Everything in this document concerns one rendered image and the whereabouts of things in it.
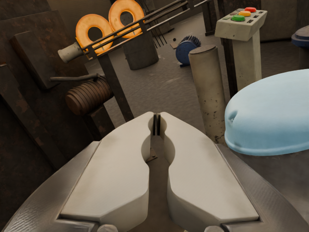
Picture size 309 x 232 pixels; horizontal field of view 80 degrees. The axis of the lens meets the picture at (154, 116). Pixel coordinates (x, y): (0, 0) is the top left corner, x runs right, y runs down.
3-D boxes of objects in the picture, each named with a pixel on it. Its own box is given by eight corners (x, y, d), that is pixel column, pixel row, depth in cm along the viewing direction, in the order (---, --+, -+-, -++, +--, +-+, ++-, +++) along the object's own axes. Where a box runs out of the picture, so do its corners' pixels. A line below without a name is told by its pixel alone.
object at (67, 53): (66, 63, 84) (58, 50, 82) (84, 54, 85) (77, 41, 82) (65, 64, 79) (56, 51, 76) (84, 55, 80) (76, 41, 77)
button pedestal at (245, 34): (230, 159, 90) (208, 23, 63) (244, 130, 105) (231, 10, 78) (268, 166, 80) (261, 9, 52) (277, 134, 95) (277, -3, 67)
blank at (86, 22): (68, 24, 78) (67, 23, 75) (101, 8, 79) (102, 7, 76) (88, 59, 85) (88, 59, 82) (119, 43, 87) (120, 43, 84)
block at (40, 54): (38, 90, 90) (6, 39, 79) (54, 83, 95) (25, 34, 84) (47, 90, 83) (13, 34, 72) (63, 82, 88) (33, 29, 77)
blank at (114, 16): (101, 8, 79) (101, 7, 77) (133, -8, 81) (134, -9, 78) (119, 43, 87) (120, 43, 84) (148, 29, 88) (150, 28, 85)
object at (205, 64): (205, 150, 101) (182, 55, 78) (213, 137, 108) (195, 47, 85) (227, 155, 93) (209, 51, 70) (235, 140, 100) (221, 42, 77)
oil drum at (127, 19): (123, 71, 355) (104, 21, 316) (143, 60, 392) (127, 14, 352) (146, 68, 317) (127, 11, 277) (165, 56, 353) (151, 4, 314)
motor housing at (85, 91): (107, 176, 107) (58, 92, 84) (132, 151, 121) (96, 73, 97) (122, 182, 99) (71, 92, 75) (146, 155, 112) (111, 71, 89)
